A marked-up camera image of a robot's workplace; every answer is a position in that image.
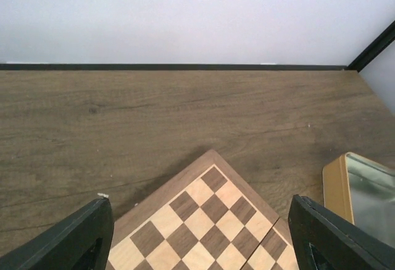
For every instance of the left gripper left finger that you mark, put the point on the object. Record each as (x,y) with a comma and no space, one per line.
(82,240)

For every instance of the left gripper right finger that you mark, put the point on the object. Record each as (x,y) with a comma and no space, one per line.
(323,240)

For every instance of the cream tin with light pieces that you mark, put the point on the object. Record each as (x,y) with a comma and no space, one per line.
(361,191)

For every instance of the wooden chessboard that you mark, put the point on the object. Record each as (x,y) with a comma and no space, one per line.
(206,217)

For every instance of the black enclosure frame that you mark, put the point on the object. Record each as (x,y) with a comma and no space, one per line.
(376,47)

